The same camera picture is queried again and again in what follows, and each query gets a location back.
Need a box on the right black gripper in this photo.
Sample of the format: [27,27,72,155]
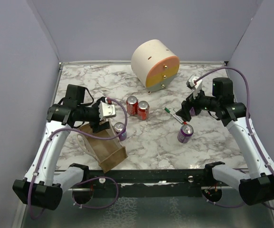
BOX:
[176,85,220,121]

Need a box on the purple soda can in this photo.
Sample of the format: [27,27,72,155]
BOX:
[189,107,196,116]
[177,124,194,143]
[113,122,127,141]

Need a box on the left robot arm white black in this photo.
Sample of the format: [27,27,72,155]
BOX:
[12,85,116,210]

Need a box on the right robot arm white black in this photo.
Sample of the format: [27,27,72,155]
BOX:
[176,76,274,206]

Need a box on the red capped marker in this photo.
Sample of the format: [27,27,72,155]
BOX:
[174,114,187,125]

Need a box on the green capped marker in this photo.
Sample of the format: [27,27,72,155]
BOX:
[164,107,177,118]

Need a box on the red soda can front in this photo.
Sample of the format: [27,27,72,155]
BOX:
[137,101,150,120]

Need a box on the red soda can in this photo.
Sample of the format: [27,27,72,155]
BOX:
[137,101,150,120]
[126,95,138,115]

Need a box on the red soda can rear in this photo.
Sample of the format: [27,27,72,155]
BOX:
[126,95,138,115]

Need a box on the round pastel drawer cabinet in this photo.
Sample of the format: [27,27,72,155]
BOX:
[131,39,180,92]

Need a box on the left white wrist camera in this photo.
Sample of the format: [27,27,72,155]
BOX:
[98,97,116,121]

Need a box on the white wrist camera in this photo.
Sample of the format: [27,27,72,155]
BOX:
[186,76,203,96]
[98,97,116,121]

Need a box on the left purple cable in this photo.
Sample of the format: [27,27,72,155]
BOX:
[28,97,128,220]

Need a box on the purple cable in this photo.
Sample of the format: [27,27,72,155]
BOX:
[193,66,274,211]
[28,97,128,220]

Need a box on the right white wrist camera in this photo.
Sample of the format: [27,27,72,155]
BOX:
[186,76,203,96]

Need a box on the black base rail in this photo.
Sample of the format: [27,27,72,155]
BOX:
[70,163,216,198]

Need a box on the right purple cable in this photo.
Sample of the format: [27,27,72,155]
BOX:
[193,66,274,211]

